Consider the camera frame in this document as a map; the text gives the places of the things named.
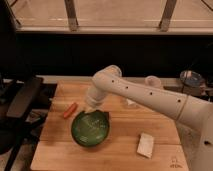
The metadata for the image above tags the green ceramic bowl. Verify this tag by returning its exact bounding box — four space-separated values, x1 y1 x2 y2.
71 110 110 147

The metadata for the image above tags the orange carrot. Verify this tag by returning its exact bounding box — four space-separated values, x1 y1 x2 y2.
63 103 78 119

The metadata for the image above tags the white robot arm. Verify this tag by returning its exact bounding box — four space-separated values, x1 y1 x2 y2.
85 65 213 171

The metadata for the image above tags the translucent plastic cup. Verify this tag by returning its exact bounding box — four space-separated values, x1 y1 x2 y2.
145 76 163 89

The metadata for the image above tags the black office chair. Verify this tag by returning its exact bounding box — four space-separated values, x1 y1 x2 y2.
0 74 51 171

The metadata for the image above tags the white sponge block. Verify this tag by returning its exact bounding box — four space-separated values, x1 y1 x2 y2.
137 133 154 158

